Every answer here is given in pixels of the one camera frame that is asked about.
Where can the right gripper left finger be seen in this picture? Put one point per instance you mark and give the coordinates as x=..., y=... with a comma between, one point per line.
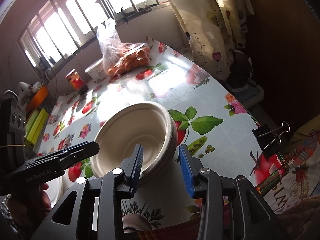
x=120, y=183

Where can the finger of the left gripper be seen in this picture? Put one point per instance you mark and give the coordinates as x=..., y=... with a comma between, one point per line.
x=70, y=154

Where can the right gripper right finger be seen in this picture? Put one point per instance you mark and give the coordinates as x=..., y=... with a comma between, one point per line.
x=205, y=184

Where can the white foam plate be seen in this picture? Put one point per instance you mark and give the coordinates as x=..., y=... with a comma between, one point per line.
x=57, y=187

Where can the beige paper bowl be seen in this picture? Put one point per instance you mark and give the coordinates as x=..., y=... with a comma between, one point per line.
x=117, y=139
x=155, y=116
x=158, y=151

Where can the left hand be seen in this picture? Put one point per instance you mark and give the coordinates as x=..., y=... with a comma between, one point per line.
x=29, y=205

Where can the lime green flat box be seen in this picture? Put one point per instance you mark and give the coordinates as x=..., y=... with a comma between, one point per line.
x=32, y=136

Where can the white green flat box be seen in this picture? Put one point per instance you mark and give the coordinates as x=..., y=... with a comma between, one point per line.
x=31, y=120

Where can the crumpled white plastic bags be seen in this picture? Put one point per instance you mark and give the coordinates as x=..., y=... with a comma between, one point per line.
x=26, y=90

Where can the red label sauce jar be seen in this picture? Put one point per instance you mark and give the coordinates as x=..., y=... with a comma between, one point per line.
x=77, y=82

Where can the white plastic tub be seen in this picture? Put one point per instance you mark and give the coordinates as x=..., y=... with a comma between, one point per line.
x=96, y=71

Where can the plastic bag of oranges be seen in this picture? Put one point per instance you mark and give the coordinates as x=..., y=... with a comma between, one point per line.
x=120, y=58

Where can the floral cream curtain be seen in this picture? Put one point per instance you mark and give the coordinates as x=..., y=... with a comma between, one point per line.
x=214, y=28

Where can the window frame with bars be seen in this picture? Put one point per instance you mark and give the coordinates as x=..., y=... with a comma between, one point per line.
x=62, y=28

